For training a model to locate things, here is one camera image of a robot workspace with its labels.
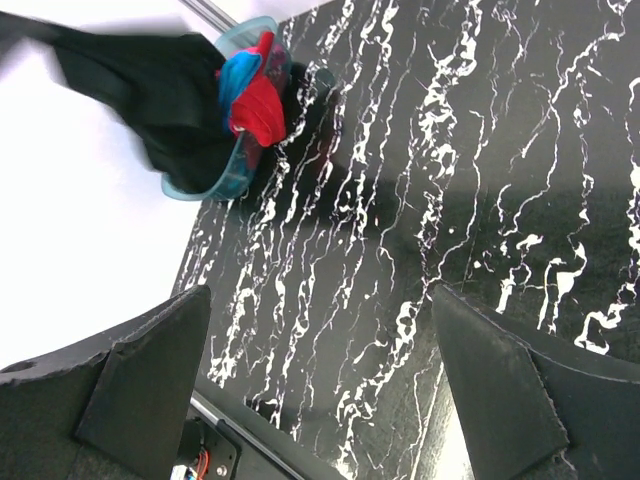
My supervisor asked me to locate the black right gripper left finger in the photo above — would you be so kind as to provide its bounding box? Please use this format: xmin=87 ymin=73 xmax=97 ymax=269
xmin=1 ymin=286 xmax=211 ymax=479

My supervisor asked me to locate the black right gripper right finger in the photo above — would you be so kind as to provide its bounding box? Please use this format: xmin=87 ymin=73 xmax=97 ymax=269
xmin=432 ymin=285 xmax=639 ymax=479

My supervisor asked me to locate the black t shirt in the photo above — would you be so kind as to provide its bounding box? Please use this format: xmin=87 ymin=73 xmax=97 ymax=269
xmin=1 ymin=12 xmax=236 ymax=194

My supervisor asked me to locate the teal plastic laundry basket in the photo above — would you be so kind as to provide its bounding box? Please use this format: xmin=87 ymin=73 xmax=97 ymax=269
xmin=161 ymin=16 xmax=292 ymax=201

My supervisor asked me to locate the red t shirt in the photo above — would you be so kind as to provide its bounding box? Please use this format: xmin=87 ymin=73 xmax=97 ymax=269
xmin=227 ymin=31 xmax=286 ymax=147

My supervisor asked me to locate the bright blue t shirt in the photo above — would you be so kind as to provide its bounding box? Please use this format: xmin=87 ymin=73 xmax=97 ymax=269
xmin=218 ymin=48 xmax=263 ymax=124

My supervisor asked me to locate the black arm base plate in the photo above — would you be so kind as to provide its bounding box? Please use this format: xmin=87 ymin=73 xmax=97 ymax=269
xmin=172 ymin=391 xmax=342 ymax=480

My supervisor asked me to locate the aluminium frame post left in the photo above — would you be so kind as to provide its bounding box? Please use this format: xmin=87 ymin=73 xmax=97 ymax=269
xmin=181 ymin=0 xmax=238 ymax=32

